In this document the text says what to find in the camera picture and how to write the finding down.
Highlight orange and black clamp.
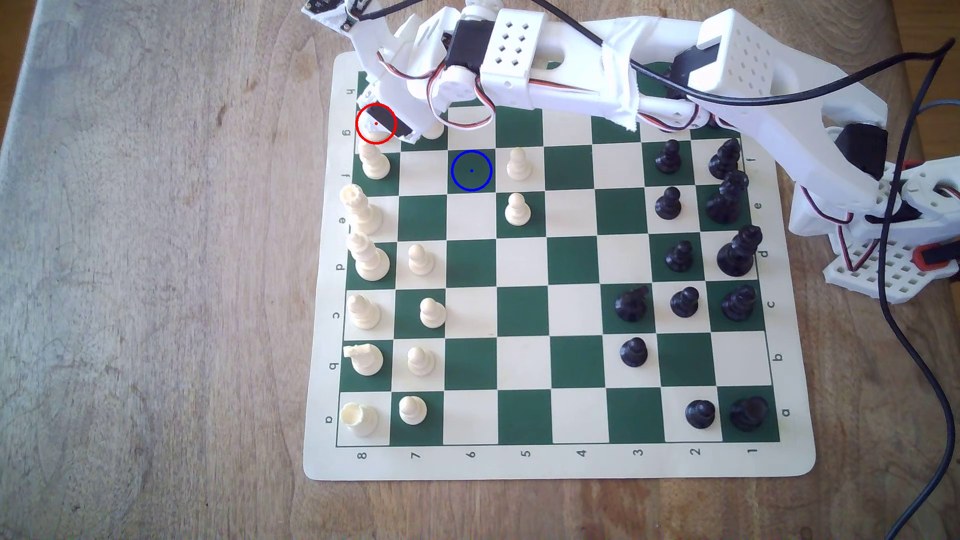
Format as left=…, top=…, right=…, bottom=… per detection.
left=912, top=243, right=960, bottom=273

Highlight black bishop piece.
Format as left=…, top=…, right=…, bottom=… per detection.
left=708, top=138, right=744, bottom=181
left=721, top=284, right=757, bottom=323

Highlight grey cable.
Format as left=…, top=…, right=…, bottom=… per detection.
left=911, top=97, right=960, bottom=125

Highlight white bishop piece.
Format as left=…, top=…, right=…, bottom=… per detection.
left=358, top=142, right=392, bottom=181
left=347, top=294, right=382, bottom=331

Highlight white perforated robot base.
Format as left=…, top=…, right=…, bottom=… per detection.
left=823, top=159, right=960, bottom=305

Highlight white rook piece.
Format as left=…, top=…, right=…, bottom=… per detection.
left=339, top=402, right=380, bottom=438

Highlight white queen piece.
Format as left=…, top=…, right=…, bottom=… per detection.
left=345, top=231, right=392, bottom=283

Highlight black queen piece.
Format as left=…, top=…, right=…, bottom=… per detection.
left=717, top=224, right=764, bottom=278

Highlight black king piece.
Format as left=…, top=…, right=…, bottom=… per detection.
left=705, top=170, right=750, bottom=225

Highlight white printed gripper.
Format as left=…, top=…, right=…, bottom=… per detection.
left=348, top=6, right=462, bottom=127

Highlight white cloth tape wrap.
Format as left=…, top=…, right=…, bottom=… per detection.
left=598, top=33, right=640, bottom=130

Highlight white king piece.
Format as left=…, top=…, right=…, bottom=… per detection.
left=339, top=183, right=384, bottom=236

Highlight red black white servo wire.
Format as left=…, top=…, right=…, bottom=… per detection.
left=375, top=52, right=498, bottom=130
left=633, top=93, right=751, bottom=136
left=797, top=182, right=860, bottom=273

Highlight long black cable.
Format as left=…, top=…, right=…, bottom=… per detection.
left=877, top=45, right=960, bottom=540

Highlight green and cream chess mat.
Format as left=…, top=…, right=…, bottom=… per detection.
left=303, top=48, right=817, bottom=481

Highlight small camera circuit board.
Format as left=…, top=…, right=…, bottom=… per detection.
left=302, top=0, right=369, bottom=33

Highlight black rook piece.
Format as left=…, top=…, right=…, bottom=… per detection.
left=730, top=396, right=770, bottom=432

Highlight black knight piece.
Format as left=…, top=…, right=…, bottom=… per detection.
left=615, top=285, right=651, bottom=323

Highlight black camera cable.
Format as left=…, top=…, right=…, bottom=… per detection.
left=358, top=0, right=960, bottom=106

